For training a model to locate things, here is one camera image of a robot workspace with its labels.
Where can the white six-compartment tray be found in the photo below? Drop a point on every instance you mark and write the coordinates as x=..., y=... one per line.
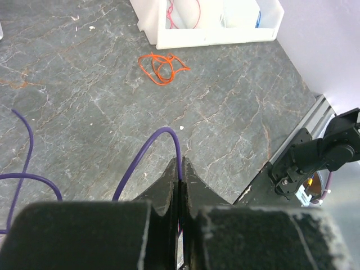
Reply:
x=181, y=24

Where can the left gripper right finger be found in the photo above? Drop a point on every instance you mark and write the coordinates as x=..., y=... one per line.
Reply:
x=219, y=235

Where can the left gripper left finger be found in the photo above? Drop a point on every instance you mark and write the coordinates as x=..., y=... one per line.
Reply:
x=137, y=234

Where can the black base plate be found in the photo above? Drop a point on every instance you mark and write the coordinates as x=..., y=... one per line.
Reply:
x=261, y=190

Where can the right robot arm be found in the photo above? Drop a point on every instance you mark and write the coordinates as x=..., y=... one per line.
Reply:
x=300, y=160

